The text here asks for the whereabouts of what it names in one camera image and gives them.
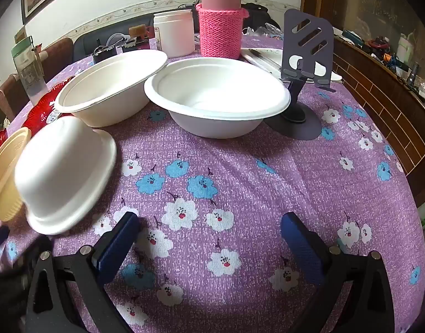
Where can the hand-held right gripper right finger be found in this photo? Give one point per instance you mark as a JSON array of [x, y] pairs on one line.
[[302, 246]]

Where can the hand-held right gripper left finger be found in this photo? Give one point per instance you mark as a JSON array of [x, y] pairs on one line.
[[118, 242]]

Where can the tan plastic bowl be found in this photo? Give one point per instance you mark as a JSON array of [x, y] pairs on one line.
[[4, 180]]

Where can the small white paper bowl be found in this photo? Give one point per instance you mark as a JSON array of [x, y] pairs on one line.
[[59, 173]]

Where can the large white paper bowl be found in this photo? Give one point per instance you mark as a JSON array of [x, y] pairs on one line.
[[105, 107], [212, 125]]

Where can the purple floral tablecloth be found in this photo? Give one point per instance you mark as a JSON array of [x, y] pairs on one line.
[[233, 187]]

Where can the brown chair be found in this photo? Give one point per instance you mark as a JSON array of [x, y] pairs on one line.
[[11, 100], [58, 59]]

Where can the clear bottle with green lid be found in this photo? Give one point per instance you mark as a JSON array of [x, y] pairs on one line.
[[30, 73]]

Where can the wooden sideboard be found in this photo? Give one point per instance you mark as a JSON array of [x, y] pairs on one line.
[[379, 93]]

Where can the black pen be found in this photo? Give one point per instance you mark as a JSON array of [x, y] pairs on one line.
[[264, 58]]

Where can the white notebook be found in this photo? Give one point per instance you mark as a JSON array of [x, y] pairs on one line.
[[268, 53]]

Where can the brown figurine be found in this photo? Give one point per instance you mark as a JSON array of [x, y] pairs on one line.
[[139, 34]]

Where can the purple phone stand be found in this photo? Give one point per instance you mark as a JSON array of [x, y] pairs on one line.
[[302, 34]]

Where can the white plastic jar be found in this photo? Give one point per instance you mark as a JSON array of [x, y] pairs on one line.
[[174, 34]]

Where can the white bottle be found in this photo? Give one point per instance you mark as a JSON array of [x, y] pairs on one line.
[[405, 50]]

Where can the pink flask with knitted sleeve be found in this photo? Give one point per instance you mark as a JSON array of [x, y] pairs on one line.
[[219, 31]]

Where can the wooden glass cabinet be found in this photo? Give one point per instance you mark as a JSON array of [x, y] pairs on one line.
[[372, 0]]

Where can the small wall card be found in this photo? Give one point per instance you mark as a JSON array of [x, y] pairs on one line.
[[20, 35]]

